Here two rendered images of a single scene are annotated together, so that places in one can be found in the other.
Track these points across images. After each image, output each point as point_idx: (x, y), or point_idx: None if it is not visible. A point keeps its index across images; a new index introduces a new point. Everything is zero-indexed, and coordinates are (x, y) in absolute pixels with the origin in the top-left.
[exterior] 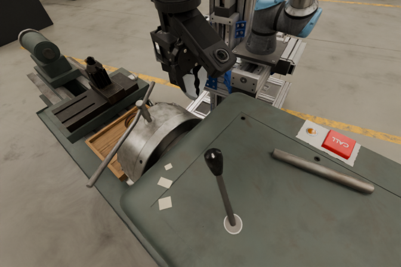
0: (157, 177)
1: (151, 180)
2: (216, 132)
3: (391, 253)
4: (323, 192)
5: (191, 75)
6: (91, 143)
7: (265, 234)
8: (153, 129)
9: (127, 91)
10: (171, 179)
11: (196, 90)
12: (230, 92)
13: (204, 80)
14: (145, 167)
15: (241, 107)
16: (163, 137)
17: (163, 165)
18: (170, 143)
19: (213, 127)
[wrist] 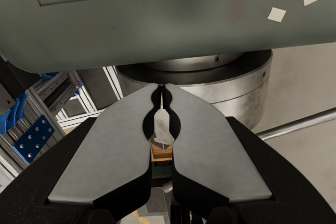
0: (307, 11)
1: (320, 13)
2: (137, 4)
3: None
4: None
5: (194, 174)
6: None
7: None
8: (219, 107)
9: (158, 184)
10: None
11: (154, 104)
12: (25, 93)
13: (115, 115)
14: (264, 61)
15: (32, 15)
16: (218, 81)
17: (277, 26)
18: (203, 68)
19: (131, 20)
